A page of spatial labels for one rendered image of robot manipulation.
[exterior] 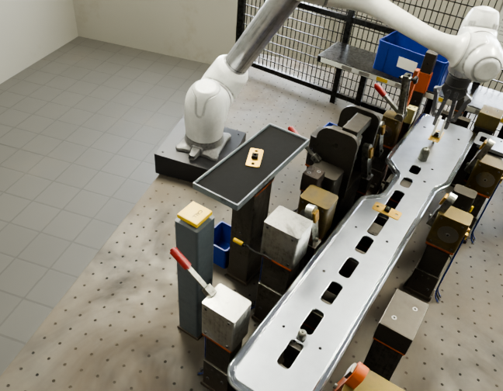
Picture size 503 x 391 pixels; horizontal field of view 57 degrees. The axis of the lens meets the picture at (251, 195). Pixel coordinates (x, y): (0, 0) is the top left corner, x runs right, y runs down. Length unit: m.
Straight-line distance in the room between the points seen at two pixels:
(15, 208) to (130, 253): 1.47
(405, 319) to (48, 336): 0.97
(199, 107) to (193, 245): 0.78
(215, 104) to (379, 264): 0.87
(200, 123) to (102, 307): 0.76
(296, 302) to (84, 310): 0.68
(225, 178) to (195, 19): 3.28
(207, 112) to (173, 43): 2.83
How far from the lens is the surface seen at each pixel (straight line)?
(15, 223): 2.93
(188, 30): 4.46
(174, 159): 1.88
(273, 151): 1.31
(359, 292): 1.21
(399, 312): 1.17
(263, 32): 1.82
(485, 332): 1.68
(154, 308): 1.50
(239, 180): 1.20
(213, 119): 1.81
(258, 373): 1.04
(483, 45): 1.48
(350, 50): 2.37
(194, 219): 1.09
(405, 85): 1.76
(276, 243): 1.18
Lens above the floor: 1.91
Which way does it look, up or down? 40 degrees down
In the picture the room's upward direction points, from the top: 6 degrees clockwise
